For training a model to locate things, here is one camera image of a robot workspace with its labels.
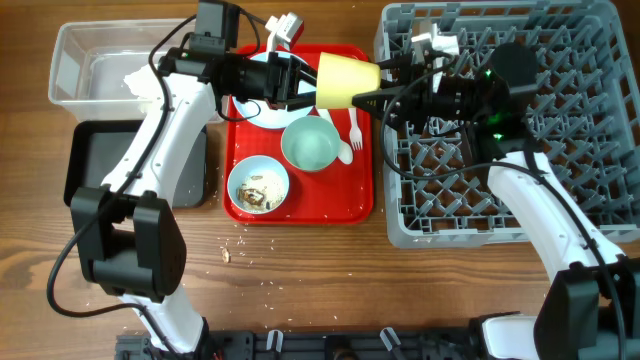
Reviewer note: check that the mint green bowl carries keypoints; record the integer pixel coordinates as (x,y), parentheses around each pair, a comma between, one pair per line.
(310,143)

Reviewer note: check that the grey dishwasher rack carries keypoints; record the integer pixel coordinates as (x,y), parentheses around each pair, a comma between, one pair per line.
(585,115)

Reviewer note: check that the white napkin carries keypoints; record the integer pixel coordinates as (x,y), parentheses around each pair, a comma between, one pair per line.
(143,84)

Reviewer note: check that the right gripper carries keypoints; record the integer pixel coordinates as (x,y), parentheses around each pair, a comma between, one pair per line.
(426,93)

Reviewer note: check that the white plastic fork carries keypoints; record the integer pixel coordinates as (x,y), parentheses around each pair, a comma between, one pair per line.
(355,134)

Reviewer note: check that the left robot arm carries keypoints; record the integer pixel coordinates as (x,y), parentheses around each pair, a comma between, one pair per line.
(125,233)

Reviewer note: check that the black food waste tray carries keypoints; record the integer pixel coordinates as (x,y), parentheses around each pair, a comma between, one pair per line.
(98,146)

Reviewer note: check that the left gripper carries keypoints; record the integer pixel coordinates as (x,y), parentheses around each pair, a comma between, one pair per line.
(278,77)

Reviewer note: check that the yellow plastic cup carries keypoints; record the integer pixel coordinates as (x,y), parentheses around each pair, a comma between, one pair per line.
(339,79)

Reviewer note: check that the peanut on table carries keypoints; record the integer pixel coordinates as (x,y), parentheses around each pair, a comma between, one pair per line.
(226,256)

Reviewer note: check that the food scraps and rice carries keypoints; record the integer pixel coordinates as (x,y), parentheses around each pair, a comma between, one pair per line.
(261,193)

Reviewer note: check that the white plastic spoon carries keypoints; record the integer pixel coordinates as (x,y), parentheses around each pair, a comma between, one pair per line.
(345,154)

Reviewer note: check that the red serving tray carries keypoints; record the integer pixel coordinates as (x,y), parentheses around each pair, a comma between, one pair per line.
(340,194)

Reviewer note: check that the light blue plate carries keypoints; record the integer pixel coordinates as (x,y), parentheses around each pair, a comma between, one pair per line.
(258,112)

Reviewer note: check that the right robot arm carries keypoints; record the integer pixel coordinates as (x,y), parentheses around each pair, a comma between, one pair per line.
(591,310)

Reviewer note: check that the clear plastic waste bin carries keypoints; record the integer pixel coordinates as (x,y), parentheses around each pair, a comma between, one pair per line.
(91,60)

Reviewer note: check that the light blue bowl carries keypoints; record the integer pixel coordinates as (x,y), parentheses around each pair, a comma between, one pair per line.
(256,164)

